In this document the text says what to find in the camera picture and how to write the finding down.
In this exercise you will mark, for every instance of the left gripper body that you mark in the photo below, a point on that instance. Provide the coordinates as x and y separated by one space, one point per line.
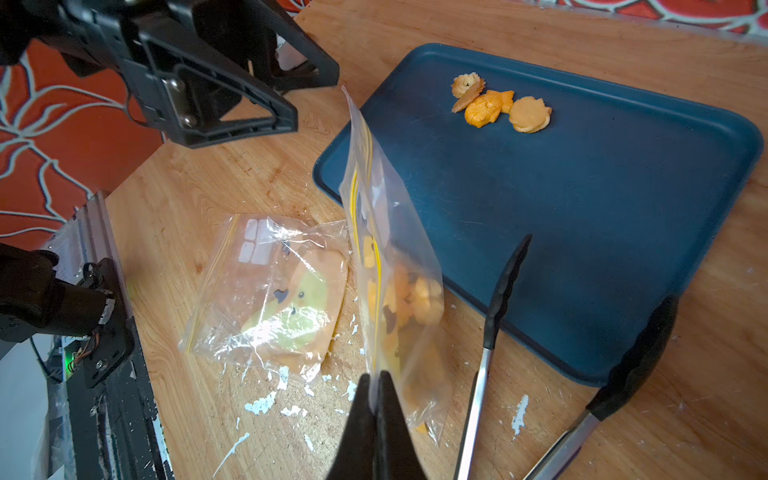
96 35

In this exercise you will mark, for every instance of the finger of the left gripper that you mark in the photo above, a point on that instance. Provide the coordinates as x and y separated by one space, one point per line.
201 78
262 38

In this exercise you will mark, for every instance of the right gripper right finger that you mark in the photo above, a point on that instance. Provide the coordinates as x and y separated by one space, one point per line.
396 457

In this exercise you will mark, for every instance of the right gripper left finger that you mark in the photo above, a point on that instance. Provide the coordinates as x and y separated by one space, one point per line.
355 454

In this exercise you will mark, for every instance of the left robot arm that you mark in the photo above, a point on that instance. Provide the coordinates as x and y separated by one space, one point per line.
34 300

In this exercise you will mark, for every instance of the clear bag with yellow toys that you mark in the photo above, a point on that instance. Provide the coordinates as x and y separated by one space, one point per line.
271 295

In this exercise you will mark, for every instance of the round swirl cookie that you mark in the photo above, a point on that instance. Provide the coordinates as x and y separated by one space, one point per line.
462 83

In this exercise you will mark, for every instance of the round tan cookie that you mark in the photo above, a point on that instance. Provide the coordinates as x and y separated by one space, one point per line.
529 115

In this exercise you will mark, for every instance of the blue plastic tray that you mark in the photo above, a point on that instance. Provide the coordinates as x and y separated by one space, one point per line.
622 195

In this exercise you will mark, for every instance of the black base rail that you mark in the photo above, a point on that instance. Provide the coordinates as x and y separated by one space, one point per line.
112 426

